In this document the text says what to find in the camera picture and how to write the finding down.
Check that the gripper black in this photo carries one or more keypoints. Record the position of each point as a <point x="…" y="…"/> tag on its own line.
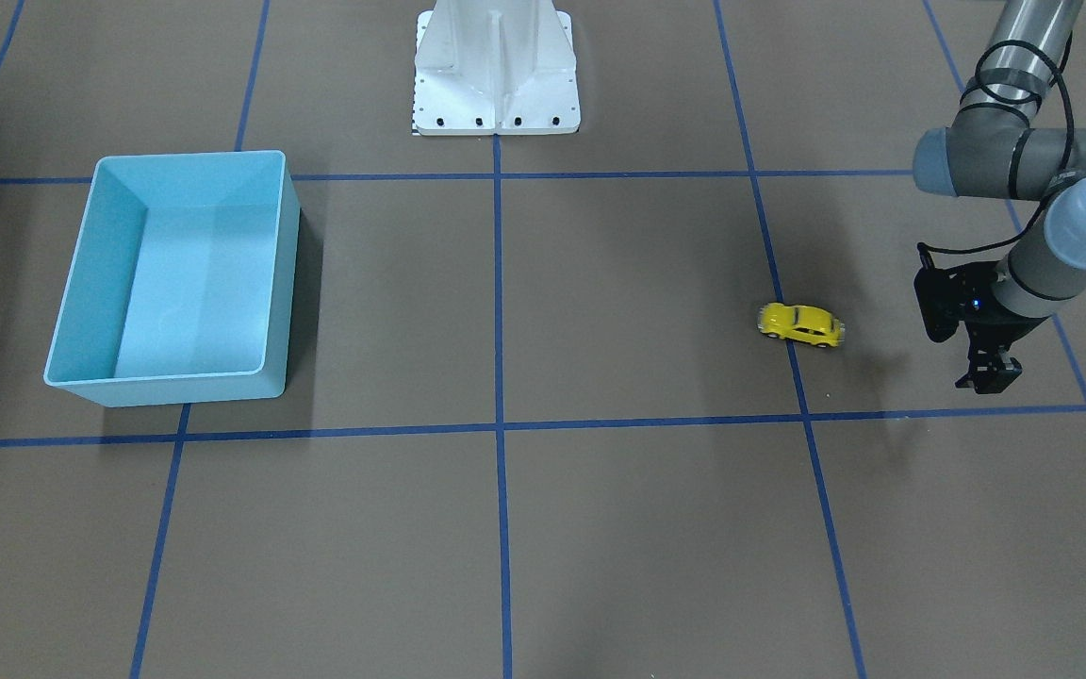
<point x="996" y="329"/>

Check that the light blue plastic bin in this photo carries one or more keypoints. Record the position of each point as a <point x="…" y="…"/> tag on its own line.
<point x="181" y="284"/>

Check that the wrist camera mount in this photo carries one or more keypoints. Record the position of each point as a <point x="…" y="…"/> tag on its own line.
<point x="949" y="297"/>

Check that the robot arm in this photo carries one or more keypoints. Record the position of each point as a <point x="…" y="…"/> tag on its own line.
<point x="1013" y="137"/>

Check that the yellow beetle toy car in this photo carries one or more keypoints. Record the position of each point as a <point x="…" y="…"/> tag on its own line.
<point x="801" y="323"/>

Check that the white pedestal column base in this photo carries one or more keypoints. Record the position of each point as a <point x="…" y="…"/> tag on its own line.
<point x="495" y="68"/>

